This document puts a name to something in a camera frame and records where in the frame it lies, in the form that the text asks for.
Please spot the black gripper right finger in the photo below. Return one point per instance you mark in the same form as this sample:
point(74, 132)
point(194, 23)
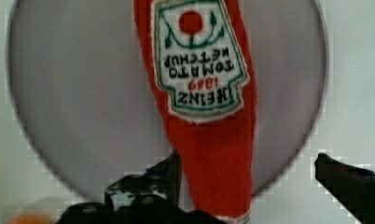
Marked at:
point(353, 187)

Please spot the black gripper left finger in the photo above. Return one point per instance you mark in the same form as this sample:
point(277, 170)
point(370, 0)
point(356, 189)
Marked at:
point(149, 198)

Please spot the red plush ketchup bottle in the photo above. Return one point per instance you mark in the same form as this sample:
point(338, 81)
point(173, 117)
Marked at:
point(199, 67)

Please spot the lilac round plate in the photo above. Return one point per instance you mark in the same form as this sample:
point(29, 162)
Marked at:
point(80, 89)

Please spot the toy orange half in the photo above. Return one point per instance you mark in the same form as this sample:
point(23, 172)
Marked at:
point(28, 219)

